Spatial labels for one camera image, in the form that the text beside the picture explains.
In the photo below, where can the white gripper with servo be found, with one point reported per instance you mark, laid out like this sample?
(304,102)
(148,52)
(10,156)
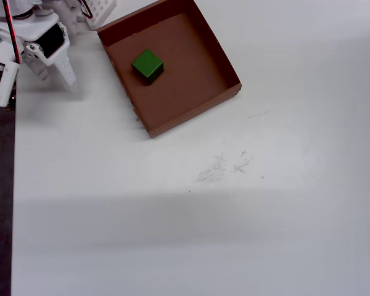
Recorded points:
(53,42)

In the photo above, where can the green cube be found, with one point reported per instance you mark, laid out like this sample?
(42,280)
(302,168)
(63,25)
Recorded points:
(146,64)

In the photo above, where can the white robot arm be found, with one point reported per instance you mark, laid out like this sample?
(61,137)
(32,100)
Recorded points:
(0,6)

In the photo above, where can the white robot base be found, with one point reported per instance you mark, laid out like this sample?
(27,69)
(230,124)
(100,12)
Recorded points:
(101,10)

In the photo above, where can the brown cardboard box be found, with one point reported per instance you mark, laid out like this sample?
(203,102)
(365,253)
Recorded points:
(188,89)

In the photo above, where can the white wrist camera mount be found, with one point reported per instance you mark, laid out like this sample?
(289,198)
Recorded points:
(7,83)

